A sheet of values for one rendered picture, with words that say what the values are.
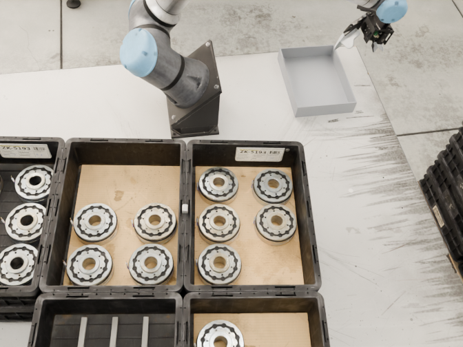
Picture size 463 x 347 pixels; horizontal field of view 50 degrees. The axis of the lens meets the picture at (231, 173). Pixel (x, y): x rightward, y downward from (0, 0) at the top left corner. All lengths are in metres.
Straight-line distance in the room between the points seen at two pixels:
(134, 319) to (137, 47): 0.69
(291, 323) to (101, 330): 0.42
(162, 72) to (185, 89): 0.09
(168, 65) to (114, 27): 1.62
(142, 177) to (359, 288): 0.65
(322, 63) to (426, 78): 1.25
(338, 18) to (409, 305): 2.10
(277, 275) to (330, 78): 0.82
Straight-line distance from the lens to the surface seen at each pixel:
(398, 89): 2.87
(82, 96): 1.69
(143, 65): 1.36
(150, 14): 1.43
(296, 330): 1.18
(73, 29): 3.01
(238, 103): 1.65
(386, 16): 1.35
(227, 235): 1.20
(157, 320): 1.17
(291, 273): 1.22
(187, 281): 1.08
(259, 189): 1.28
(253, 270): 1.21
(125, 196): 1.30
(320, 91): 1.73
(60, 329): 1.19
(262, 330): 1.17
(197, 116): 1.49
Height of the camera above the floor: 1.95
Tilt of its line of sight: 57 degrees down
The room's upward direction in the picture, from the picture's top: 7 degrees clockwise
